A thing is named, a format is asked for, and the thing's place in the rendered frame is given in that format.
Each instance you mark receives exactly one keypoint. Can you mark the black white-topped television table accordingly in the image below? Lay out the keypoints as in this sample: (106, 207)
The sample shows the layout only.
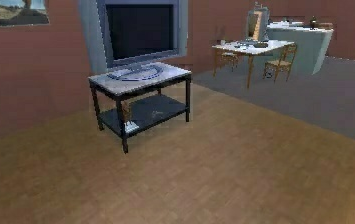
(141, 87)

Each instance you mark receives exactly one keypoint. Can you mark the small brown box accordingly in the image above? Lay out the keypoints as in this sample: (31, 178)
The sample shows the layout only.
(126, 111)

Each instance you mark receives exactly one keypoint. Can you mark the wooden chair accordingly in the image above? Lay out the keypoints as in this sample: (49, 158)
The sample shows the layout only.
(228, 57)
(281, 63)

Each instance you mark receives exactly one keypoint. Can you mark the small white cup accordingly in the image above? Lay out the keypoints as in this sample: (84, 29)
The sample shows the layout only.
(222, 42)

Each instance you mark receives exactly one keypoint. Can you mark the grey television set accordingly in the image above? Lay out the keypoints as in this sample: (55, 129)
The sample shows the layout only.
(140, 31)

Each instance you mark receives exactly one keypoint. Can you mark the white-topped wooden dining table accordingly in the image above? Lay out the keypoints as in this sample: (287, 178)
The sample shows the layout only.
(251, 49)

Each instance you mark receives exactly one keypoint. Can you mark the dark flat dish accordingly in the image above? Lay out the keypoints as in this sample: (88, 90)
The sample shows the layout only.
(260, 44)

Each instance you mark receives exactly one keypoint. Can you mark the grey box with orange panel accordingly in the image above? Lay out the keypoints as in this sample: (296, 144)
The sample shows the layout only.
(256, 25)

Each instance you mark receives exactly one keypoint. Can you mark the pale grey kitchen counter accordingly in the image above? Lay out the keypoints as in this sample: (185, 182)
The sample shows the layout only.
(305, 46)

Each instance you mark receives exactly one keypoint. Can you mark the dark bottle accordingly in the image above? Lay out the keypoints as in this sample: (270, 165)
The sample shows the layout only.
(313, 22)

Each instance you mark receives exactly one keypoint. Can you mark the brown loaf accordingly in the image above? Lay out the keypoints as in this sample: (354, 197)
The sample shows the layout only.
(325, 25)

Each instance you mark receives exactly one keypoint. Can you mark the framed landscape picture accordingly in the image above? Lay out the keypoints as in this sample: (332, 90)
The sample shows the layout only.
(18, 13)

